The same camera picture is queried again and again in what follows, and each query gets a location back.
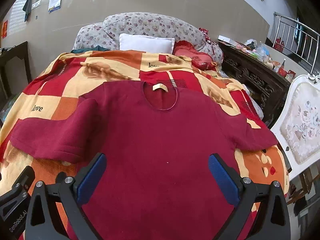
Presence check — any white pillow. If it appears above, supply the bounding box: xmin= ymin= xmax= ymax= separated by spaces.
xmin=119 ymin=34 xmax=175 ymax=54

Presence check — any white ornate chair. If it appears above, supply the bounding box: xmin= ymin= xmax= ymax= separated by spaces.
xmin=271 ymin=74 xmax=319 ymax=180

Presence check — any orange red checkered blanket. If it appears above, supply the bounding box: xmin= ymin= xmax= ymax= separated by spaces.
xmin=1 ymin=50 xmax=289 ymax=193

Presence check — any dark cloth hanging on wall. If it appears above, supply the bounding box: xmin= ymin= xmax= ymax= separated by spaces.
xmin=22 ymin=0 xmax=32 ymax=22

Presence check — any floral grey bolster pillow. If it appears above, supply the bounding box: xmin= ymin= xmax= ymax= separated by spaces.
xmin=73 ymin=12 xmax=223 ymax=66

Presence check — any dark carved wooden cabinet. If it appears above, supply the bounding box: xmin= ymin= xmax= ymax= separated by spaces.
xmin=219 ymin=41 xmax=290 ymax=128

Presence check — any red paper wall decoration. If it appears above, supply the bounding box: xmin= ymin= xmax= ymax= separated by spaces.
xmin=1 ymin=21 xmax=8 ymax=38

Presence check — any metal stair railing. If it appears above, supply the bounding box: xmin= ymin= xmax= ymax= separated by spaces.
xmin=270 ymin=12 xmax=319 ymax=75

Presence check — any dark wooden side table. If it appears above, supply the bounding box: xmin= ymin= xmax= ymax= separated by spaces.
xmin=1 ymin=41 xmax=32 ymax=109

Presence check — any clutter on cabinet top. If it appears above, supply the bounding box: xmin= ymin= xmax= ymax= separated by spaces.
xmin=235 ymin=39 xmax=297 ymax=83

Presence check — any dark red knit sweater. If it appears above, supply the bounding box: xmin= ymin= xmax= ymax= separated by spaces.
xmin=10 ymin=81 xmax=277 ymax=239

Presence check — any red cushion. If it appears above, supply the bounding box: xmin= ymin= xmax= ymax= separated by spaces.
xmin=173 ymin=41 xmax=217 ymax=71

